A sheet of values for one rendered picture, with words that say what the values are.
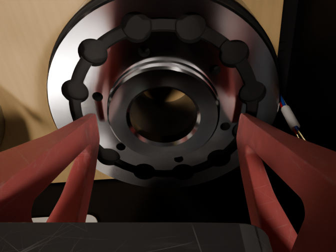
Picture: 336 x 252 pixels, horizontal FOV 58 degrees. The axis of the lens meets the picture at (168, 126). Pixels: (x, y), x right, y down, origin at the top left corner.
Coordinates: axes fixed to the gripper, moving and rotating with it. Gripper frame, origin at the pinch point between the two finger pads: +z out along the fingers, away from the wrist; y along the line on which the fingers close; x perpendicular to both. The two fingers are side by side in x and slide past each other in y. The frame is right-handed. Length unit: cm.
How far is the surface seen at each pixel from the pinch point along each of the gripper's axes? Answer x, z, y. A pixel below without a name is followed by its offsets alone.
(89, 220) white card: 7.4, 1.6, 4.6
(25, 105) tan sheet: 1.4, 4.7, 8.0
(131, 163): 2.8, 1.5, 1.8
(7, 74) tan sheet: -0.5, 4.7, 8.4
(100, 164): 2.9, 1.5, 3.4
